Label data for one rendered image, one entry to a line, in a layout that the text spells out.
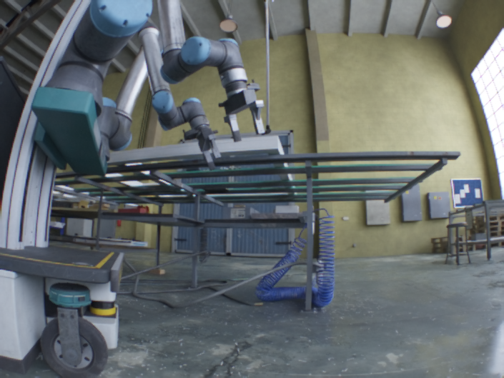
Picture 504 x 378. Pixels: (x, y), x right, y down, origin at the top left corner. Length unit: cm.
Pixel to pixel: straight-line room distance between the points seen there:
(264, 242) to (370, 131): 489
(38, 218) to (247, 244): 729
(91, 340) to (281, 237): 734
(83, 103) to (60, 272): 38
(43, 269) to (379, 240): 792
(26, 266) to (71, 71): 47
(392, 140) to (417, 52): 425
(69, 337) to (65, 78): 62
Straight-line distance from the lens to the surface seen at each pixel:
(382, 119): 909
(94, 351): 72
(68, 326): 69
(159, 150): 157
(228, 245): 811
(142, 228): 930
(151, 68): 131
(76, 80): 72
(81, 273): 58
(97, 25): 66
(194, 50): 83
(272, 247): 784
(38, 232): 107
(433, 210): 854
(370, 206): 788
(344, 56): 1040
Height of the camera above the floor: 39
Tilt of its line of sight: 12 degrees up
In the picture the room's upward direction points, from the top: 1 degrees clockwise
